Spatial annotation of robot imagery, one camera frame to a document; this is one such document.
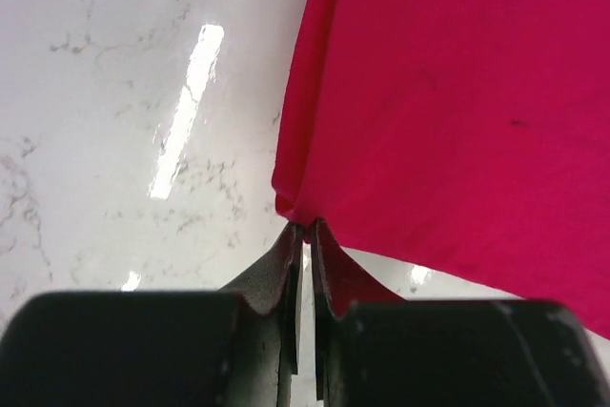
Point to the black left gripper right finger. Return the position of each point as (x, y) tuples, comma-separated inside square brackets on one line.
[(376, 348)]

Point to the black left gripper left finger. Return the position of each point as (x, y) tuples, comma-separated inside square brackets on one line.
[(235, 346)]

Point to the magenta t shirt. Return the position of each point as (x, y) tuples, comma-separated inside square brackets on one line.
[(467, 136)]

